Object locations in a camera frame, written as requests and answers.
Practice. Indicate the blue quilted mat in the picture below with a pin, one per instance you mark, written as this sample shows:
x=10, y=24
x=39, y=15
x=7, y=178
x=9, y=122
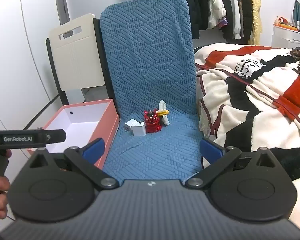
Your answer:
x=150, y=55

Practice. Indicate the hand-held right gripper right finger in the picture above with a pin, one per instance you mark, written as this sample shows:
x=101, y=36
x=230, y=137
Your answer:
x=211, y=151

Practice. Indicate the teal hanging jacket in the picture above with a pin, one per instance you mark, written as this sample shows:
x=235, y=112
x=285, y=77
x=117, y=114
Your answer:
x=298, y=12

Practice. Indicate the white cabinet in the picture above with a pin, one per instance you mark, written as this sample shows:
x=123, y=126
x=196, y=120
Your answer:
x=282, y=36

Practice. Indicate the cream plastic folding panel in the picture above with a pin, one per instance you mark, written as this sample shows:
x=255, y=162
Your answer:
x=77, y=55

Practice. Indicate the red figurine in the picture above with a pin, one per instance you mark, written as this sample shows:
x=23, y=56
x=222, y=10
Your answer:
x=152, y=125

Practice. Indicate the white fluffy brush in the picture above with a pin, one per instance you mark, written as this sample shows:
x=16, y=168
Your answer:
x=162, y=105

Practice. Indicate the red and orange toy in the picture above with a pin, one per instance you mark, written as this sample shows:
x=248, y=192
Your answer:
x=281, y=21

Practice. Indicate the row of hanging clothes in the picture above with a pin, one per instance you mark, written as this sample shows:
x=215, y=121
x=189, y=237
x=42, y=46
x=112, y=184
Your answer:
x=190, y=5

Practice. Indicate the pink cardboard box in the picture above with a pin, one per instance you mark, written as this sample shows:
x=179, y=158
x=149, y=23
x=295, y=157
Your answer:
x=85, y=115

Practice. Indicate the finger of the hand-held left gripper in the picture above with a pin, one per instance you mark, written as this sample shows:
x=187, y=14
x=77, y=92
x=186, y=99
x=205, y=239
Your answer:
x=56, y=136

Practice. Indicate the red black cream blanket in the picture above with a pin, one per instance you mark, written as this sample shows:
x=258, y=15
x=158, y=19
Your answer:
x=252, y=100

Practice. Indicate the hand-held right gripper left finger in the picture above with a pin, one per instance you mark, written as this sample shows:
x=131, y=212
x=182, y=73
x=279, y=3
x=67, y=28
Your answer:
x=93, y=147

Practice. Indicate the white charger plug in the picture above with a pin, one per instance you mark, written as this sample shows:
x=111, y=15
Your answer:
x=138, y=130

